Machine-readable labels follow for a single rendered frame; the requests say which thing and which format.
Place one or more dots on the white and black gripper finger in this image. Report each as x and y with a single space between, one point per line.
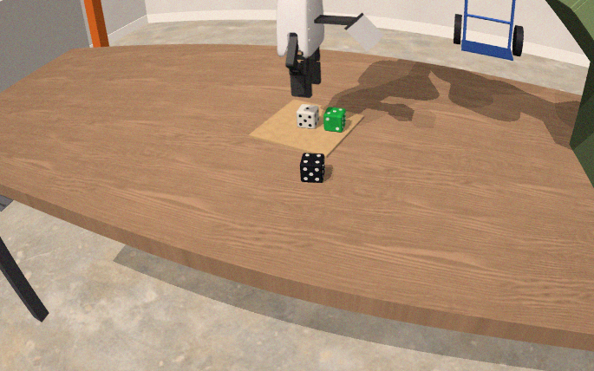
300 79
315 67

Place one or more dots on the tan flat square mat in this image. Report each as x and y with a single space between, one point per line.
281 129

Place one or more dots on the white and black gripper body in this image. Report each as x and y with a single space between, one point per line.
297 16

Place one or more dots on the green die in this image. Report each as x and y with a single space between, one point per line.
334 119

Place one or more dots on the black die with white pips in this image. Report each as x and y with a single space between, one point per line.
312 167

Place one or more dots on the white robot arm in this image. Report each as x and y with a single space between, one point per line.
361 28

